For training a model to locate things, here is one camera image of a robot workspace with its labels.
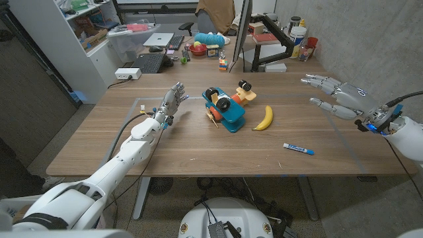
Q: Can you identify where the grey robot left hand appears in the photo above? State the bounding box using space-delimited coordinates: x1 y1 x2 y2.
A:
153 82 190 126

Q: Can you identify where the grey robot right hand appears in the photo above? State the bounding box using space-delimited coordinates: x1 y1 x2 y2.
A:
300 73 397 132

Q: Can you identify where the teal orange toy airplane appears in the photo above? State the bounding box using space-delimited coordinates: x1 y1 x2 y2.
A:
202 79 258 134

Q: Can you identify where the yellow toy banana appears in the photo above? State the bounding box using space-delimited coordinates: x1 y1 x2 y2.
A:
251 104 274 132

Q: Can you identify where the large black keyboard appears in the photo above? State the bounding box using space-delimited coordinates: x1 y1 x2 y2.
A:
131 52 166 74

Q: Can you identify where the white power strip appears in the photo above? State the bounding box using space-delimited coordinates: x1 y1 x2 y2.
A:
114 67 142 81

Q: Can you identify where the red bowl with fruit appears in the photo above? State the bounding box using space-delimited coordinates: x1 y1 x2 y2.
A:
189 41 208 57

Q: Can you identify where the small black keyboard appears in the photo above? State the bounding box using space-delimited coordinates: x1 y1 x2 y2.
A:
167 34 185 51

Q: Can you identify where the silver laptop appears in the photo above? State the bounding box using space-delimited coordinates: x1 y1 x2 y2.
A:
143 32 175 48

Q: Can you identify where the clear jar with items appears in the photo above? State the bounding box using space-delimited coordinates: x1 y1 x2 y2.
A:
299 44 314 62

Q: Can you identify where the clear plastic storage bin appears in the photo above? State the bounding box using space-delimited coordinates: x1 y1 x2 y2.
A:
107 23 162 63

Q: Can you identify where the teal yarn ball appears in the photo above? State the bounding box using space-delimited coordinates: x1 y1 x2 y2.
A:
194 32 226 48

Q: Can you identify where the blue white marker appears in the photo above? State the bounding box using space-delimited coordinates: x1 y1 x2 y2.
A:
283 142 315 156

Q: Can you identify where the black office chair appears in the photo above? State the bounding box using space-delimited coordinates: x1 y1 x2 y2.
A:
178 0 237 36

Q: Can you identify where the black round fan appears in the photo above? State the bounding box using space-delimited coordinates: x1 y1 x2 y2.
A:
148 177 174 196

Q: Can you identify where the white plastic tub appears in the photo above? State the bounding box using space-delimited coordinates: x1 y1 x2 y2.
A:
289 26 307 59

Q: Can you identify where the flat white box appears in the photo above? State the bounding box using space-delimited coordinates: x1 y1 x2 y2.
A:
264 62 288 73

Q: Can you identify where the dark lidded bottle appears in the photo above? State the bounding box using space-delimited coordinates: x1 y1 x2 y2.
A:
288 16 301 34

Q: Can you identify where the grey table leg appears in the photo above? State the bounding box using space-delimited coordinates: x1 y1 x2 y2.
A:
297 177 320 221
132 177 151 221

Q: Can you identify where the cardboard box on shelf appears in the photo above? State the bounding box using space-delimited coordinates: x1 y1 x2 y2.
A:
74 28 109 51

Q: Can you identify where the brown jacket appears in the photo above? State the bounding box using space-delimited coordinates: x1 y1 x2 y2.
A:
194 0 236 34

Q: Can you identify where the black computer monitor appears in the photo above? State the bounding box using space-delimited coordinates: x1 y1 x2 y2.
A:
231 0 254 63

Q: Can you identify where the red book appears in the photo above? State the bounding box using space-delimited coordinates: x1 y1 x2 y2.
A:
252 32 280 45

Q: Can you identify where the small brown cardboard box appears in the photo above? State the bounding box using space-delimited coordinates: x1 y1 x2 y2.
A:
248 21 265 36

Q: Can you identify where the white shelf cabinet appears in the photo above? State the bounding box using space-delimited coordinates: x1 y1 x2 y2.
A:
6 0 125 105

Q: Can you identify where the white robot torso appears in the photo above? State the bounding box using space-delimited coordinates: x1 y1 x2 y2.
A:
178 197 274 238

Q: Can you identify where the person in dark clothes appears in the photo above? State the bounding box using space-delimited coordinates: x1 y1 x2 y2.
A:
0 137 57 199

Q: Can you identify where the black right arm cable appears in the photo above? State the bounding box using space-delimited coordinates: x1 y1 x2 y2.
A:
385 91 423 108

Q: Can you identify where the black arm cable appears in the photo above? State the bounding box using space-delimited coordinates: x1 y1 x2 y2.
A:
385 91 423 108
107 112 155 161

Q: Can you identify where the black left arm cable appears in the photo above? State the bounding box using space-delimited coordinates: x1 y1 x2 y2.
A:
107 112 155 161

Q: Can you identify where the black power cord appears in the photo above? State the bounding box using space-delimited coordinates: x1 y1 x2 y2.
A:
107 77 133 89

